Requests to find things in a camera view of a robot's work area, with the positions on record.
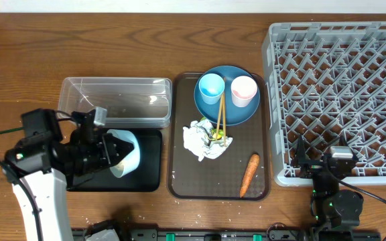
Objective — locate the pink cup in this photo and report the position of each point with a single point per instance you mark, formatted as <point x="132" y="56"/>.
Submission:
<point x="243" y="89"/>

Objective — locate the dark blue plate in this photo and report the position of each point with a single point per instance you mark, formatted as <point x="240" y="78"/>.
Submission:
<point x="234" y="115"/>

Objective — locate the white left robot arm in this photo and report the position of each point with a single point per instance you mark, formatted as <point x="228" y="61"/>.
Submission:
<point x="42" y="168"/>

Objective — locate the yellow green wrapper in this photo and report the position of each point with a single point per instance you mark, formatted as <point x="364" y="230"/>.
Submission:
<point x="217" y="135"/>

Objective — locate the brown serving tray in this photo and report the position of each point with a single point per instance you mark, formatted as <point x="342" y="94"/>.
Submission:
<point x="220" y="178"/>

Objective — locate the light blue cup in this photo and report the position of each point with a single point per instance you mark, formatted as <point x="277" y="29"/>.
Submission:
<point x="211" y="87"/>

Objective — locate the white napkin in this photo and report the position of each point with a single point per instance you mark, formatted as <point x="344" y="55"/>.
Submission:
<point x="197" y="140"/>

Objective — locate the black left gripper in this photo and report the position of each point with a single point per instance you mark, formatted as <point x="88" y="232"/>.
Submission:
<point x="106" y="156"/>

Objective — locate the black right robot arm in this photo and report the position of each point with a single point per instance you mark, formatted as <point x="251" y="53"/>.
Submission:
<point x="336" y="211"/>

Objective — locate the black waste tray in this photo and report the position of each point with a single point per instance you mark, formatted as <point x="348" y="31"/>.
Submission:
<point x="145" y="178"/>

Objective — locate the orange carrot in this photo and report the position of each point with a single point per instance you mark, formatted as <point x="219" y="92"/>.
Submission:
<point x="249" y="174"/>

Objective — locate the light blue bowl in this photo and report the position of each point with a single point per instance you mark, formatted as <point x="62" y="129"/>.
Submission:
<point x="131" y="161"/>

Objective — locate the clear plastic bin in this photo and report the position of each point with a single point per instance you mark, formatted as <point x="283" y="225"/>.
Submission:
<point x="131" y="102"/>

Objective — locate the grey dishwasher rack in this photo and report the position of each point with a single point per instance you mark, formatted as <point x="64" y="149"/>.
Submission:
<point x="326" y="81"/>

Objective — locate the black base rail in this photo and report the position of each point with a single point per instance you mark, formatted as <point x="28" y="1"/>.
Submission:
<point x="158" y="235"/>

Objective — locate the wooden chopstick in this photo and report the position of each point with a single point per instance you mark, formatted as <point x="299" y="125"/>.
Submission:
<point x="219" y="113"/>
<point x="224" y="120"/>

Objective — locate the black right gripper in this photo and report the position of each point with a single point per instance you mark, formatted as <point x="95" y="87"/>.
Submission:
<point x="300" y="158"/>

